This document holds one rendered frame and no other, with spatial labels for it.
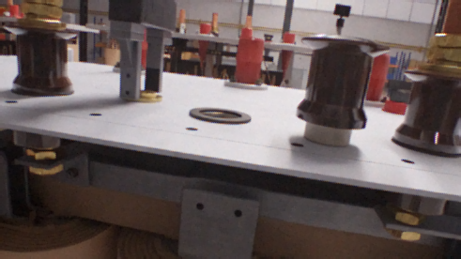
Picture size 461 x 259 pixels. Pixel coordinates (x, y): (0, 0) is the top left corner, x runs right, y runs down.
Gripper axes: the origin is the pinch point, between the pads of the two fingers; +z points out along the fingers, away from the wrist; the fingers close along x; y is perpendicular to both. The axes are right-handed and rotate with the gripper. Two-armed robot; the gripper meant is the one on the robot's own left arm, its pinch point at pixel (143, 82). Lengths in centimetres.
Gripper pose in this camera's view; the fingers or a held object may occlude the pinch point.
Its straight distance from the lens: 49.7
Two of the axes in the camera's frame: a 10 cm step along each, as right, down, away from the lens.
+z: -1.2, 9.6, 2.6
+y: -9.8, -1.5, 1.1
